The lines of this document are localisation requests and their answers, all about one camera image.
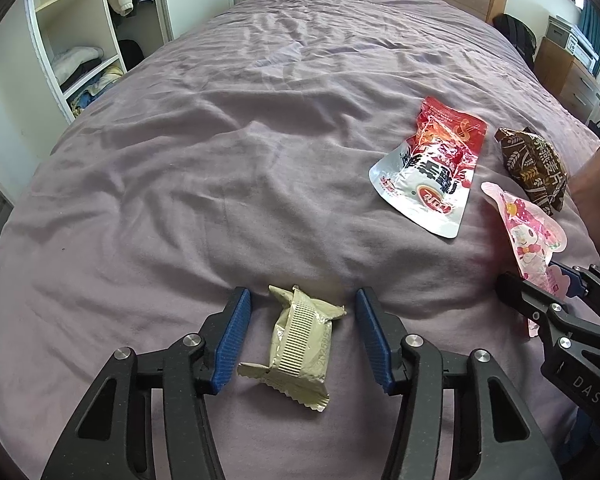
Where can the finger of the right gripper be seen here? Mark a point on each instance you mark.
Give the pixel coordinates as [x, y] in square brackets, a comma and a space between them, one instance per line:
[584, 283]
[545, 310]

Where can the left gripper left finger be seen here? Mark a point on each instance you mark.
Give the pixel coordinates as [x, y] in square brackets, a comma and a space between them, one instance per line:
[109, 434]

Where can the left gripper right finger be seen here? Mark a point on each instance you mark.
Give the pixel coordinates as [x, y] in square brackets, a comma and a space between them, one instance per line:
[495, 435]

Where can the pink cartoon shaped packet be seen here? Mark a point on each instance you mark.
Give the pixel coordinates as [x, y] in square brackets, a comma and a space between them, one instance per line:
[534, 236]

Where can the brown oat snack packet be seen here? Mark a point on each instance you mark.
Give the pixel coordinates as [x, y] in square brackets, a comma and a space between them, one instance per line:
[536, 166]

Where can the red white spicy snack pouch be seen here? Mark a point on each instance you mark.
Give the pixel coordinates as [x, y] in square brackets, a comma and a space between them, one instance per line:
[427, 178]

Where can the beige green snack packet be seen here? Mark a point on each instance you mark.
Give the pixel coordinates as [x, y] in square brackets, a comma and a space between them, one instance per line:
[300, 348]

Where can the wooden nightstand drawers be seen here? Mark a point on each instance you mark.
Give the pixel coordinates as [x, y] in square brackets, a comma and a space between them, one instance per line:
[567, 79]

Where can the grey printer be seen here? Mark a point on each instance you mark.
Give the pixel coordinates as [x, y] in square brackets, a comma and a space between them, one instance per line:
[571, 39]

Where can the teal curtain right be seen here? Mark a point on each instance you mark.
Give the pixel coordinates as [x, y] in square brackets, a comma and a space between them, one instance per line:
[589, 24]

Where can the black backpack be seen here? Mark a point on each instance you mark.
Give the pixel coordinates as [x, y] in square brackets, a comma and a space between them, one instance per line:
[519, 35]

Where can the purple bed sheet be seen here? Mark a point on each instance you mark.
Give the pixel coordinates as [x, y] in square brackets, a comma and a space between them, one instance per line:
[239, 155]

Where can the folded clothes on shelf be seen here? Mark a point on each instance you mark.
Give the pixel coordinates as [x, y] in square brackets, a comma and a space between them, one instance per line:
[64, 65]

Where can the white wardrobe shelf unit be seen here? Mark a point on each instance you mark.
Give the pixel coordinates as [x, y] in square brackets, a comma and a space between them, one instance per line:
[59, 25]

